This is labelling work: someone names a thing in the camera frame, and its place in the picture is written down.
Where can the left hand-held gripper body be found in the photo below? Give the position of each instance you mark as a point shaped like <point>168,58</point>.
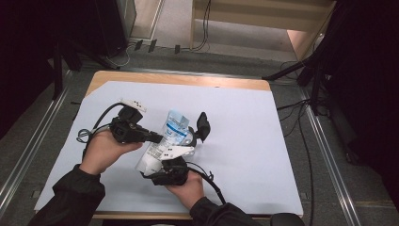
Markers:
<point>127,130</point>

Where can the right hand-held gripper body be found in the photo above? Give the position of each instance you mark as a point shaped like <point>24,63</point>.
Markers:
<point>172,172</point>

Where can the white squeeze tube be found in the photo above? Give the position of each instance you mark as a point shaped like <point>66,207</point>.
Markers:
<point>174,129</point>

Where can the person's right hand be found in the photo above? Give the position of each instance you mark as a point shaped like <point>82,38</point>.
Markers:
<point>188,191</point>

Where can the person's left hand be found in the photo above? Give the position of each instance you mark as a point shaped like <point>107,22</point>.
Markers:
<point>100,153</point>

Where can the white table sheet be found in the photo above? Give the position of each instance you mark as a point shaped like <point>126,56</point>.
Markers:
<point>244,141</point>

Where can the black upright stand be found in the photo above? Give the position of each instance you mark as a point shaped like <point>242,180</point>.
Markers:
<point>57,72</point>

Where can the black cabinet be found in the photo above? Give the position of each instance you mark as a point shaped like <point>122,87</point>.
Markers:
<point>113,25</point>

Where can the black round seat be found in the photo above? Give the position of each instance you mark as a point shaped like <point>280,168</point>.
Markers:
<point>287,220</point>

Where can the black tripod stand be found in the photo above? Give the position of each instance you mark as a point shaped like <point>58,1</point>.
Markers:
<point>288,69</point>

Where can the light wooden shelf unit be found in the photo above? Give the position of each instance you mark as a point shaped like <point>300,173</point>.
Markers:
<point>266,15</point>

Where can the metal floor rail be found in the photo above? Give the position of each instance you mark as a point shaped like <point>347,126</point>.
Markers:
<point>332,163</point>
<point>25,157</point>

